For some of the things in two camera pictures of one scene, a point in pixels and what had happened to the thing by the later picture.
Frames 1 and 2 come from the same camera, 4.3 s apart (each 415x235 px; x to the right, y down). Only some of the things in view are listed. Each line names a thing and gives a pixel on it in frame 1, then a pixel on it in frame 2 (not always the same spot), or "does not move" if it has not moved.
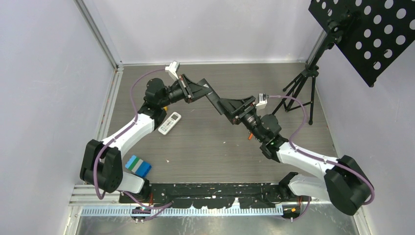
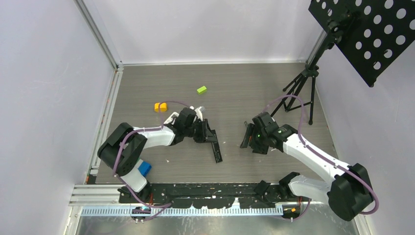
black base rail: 213,196 does not move
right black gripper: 234,109 → 252,129
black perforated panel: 376,33 does not move
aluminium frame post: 117,64 does not move
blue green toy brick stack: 137,166 does not move
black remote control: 213,96 → 217,152
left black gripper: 191,91 → 206,135
